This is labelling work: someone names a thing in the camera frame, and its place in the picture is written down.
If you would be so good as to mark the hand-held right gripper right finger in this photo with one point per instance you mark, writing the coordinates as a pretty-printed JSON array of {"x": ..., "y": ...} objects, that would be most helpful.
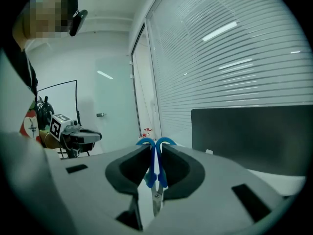
[{"x": 220, "y": 180}]

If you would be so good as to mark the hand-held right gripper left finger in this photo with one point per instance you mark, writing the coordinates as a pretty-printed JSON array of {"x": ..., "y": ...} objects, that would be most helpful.
[{"x": 93, "y": 177}]

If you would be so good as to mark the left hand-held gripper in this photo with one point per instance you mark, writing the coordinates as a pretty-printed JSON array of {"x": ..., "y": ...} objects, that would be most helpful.
[{"x": 56, "y": 127}]

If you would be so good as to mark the person's left forearm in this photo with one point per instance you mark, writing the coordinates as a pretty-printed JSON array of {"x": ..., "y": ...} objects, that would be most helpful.
[{"x": 49, "y": 139}]

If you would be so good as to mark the black-framed whiteboard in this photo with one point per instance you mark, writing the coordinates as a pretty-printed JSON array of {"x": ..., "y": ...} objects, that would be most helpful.
[{"x": 61, "y": 99}]

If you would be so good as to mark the long black desk divider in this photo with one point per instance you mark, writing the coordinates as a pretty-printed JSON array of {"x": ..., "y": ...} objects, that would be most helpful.
[{"x": 252, "y": 136}]

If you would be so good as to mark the person's black printed shirt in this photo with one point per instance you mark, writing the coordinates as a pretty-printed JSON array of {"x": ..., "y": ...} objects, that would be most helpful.
[{"x": 22, "y": 70}]

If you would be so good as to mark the person's head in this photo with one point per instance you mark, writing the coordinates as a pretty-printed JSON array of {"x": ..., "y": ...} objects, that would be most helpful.
[{"x": 41, "y": 13}]

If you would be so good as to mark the white divider bracket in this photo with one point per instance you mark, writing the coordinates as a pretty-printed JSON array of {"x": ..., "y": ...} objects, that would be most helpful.
[{"x": 209, "y": 151}]

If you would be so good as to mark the black head camera mount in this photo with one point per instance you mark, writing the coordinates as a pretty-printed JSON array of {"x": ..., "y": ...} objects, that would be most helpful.
[{"x": 78, "y": 22}]

